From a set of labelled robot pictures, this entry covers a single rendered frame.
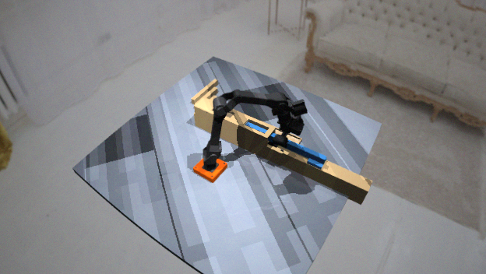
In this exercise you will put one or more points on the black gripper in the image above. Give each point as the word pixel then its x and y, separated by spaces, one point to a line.
pixel 281 140

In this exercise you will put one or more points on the brown rectangular bar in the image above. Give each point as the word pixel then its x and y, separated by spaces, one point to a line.
pixel 204 91

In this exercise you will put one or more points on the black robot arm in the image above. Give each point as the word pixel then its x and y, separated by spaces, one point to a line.
pixel 280 104

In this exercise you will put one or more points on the tan rectangular bar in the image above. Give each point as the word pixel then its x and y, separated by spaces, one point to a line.
pixel 211 93

